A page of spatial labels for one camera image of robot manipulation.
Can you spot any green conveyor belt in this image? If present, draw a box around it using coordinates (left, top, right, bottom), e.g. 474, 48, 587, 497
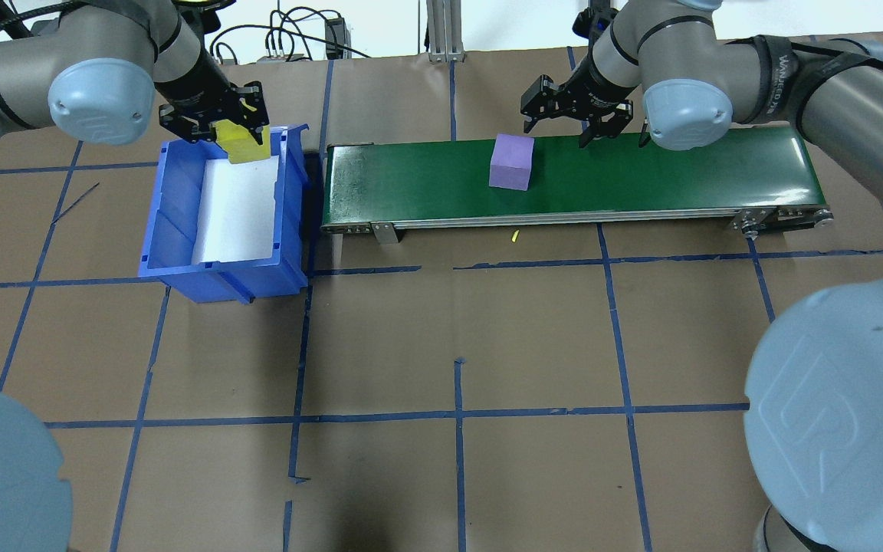
320, 124, 835, 246

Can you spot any white foam pad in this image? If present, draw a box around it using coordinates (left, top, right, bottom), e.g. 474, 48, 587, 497
191, 156, 283, 266

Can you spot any black cable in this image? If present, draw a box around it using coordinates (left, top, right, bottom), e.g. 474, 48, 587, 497
212, 6, 327, 62

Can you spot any blue plastic bin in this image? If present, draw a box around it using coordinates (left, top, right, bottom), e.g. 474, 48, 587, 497
137, 123, 312, 305

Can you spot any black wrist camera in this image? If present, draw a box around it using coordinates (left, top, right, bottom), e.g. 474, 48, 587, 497
572, 0, 619, 39

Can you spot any aluminium extrusion post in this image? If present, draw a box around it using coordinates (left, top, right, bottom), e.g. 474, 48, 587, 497
426, 0, 467, 63

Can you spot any black power adapter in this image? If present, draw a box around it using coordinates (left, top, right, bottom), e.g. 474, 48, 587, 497
325, 17, 351, 59

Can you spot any purple foam block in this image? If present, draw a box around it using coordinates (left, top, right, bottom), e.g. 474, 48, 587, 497
488, 133, 536, 192

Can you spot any yellow foam block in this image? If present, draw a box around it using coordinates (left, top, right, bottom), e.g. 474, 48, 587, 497
215, 121, 272, 166

